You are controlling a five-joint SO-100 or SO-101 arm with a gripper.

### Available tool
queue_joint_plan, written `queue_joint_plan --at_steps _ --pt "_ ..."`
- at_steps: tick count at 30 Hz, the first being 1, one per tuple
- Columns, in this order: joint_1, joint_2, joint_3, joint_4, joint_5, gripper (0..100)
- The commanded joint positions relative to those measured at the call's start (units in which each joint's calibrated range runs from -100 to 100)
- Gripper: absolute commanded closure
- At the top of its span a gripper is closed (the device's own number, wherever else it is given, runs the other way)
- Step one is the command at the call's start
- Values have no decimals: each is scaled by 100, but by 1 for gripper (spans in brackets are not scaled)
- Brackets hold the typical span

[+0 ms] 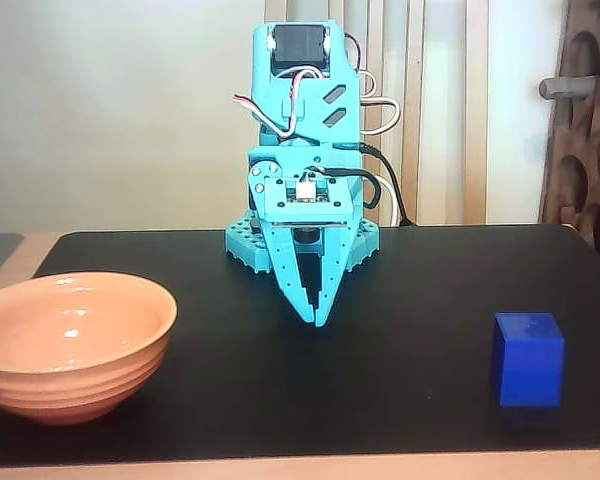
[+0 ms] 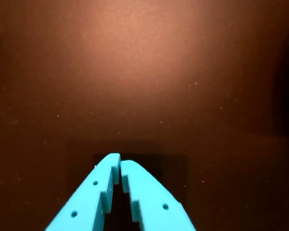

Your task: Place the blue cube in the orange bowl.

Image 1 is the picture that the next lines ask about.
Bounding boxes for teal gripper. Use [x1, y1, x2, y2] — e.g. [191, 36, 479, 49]
[247, 143, 366, 329]

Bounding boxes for blue cube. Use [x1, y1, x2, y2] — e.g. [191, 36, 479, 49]
[489, 312, 566, 409]

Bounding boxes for teal perforated robot base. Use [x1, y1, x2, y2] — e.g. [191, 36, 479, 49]
[223, 209, 381, 274]

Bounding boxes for orange ribbed bowl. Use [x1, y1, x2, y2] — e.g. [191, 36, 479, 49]
[0, 271, 179, 426]

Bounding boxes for black table mat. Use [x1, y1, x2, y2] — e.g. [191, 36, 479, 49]
[0, 223, 600, 471]

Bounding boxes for brown wooden wine rack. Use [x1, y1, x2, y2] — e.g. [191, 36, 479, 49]
[537, 0, 600, 274]

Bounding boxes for grey bottle neck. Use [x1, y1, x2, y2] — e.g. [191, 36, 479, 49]
[538, 74, 597, 100]

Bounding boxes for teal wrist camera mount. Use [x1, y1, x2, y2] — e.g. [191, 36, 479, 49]
[256, 167, 359, 246]

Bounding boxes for white usb cable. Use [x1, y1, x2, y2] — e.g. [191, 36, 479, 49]
[378, 173, 400, 226]

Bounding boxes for black camera cable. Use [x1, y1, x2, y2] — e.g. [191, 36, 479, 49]
[307, 167, 384, 211]

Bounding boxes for black power cable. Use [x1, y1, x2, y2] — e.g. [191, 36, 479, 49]
[354, 141, 417, 227]

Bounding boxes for white red servo wire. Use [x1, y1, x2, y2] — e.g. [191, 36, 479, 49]
[232, 67, 329, 140]
[344, 32, 402, 139]

